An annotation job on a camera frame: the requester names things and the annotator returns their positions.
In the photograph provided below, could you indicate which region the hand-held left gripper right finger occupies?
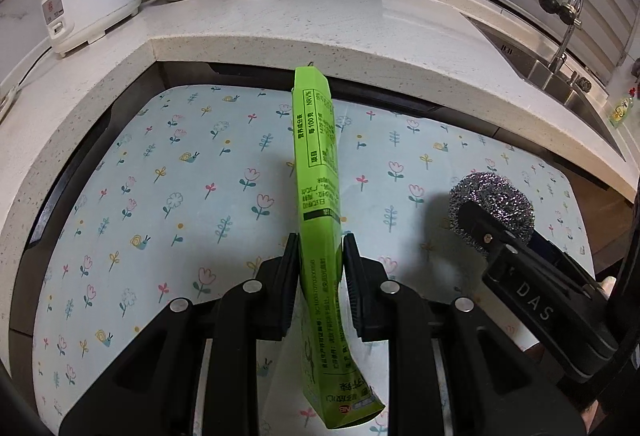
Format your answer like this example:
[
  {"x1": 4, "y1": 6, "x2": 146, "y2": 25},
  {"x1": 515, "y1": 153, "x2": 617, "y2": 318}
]
[{"x1": 342, "y1": 233, "x2": 584, "y2": 436}]

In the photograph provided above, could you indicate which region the black pull-out drawer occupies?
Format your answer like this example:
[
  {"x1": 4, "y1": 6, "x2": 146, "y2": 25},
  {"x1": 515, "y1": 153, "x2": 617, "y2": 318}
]
[{"x1": 9, "y1": 60, "x2": 613, "y2": 352}]

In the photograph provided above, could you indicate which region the green dish soap bottle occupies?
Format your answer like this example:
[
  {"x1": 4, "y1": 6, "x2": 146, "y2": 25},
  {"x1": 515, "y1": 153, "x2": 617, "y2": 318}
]
[{"x1": 608, "y1": 89, "x2": 639, "y2": 128}]

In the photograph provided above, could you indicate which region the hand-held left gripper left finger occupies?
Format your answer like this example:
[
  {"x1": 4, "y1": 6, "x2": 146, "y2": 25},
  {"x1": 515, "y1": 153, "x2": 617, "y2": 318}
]
[{"x1": 59, "y1": 232, "x2": 302, "y2": 436}]

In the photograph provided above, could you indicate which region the green snack packet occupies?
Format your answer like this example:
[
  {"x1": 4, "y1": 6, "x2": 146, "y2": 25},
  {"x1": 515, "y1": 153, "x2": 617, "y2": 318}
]
[{"x1": 291, "y1": 65, "x2": 387, "y2": 431}]

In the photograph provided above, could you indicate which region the floral patterned mat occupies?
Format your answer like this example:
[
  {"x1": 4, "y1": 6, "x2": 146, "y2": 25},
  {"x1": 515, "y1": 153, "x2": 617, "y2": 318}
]
[{"x1": 32, "y1": 84, "x2": 596, "y2": 423}]

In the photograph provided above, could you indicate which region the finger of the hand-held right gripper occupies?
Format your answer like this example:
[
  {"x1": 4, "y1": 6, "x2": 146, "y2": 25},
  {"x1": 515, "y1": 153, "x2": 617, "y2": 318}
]
[
  {"x1": 529, "y1": 228, "x2": 596, "y2": 287},
  {"x1": 457, "y1": 201, "x2": 531, "y2": 260}
]

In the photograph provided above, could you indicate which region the stainless steel sink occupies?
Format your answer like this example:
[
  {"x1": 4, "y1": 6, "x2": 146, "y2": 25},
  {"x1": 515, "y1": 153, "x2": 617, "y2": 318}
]
[{"x1": 464, "y1": 14, "x2": 627, "y2": 163}]

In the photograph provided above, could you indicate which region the steel wool scrubber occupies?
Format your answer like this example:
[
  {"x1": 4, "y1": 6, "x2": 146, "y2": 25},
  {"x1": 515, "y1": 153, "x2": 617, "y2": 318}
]
[{"x1": 448, "y1": 171, "x2": 535, "y2": 248}]

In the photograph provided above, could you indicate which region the chrome kitchen faucet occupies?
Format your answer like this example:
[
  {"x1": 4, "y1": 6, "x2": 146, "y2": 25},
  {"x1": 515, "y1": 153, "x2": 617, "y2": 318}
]
[{"x1": 538, "y1": 0, "x2": 586, "y2": 73}]

